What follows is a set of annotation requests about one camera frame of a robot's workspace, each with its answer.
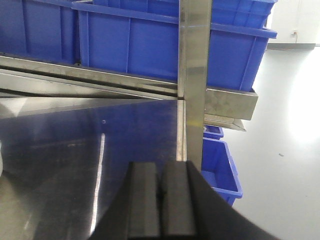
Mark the blue plastic bin behind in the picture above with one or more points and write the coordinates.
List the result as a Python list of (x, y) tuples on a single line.
[(46, 30)]

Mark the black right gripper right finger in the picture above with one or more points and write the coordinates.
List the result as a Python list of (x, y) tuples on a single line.
[(192, 210)]

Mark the blue bin on lower level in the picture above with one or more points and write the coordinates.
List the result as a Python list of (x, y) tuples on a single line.
[(218, 166)]

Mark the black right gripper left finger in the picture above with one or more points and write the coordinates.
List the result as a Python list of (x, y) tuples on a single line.
[(133, 213)]

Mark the large blue plastic bin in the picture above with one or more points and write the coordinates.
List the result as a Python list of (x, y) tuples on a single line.
[(141, 37)]

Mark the stainless steel flow rack shelf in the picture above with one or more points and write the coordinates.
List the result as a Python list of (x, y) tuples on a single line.
[(64, 159)]

